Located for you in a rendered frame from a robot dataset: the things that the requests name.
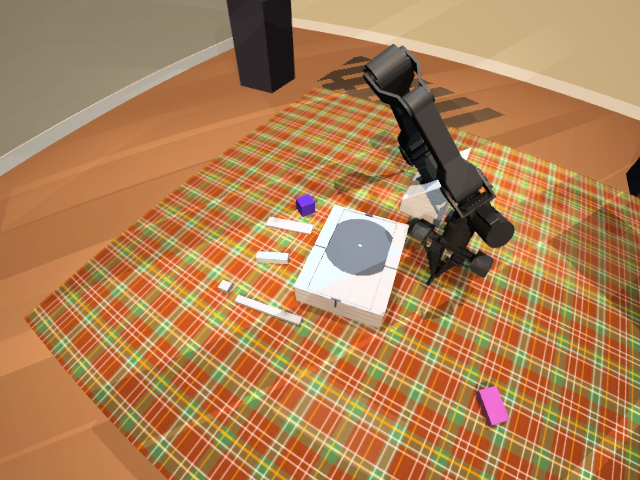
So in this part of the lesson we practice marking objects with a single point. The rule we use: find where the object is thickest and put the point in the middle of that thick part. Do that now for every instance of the pink rectangular block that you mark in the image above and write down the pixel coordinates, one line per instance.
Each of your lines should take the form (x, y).
(492, 406)

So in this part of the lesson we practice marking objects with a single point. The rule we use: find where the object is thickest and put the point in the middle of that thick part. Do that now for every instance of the purple cube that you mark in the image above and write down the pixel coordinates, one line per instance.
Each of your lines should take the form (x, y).
(305, 205)

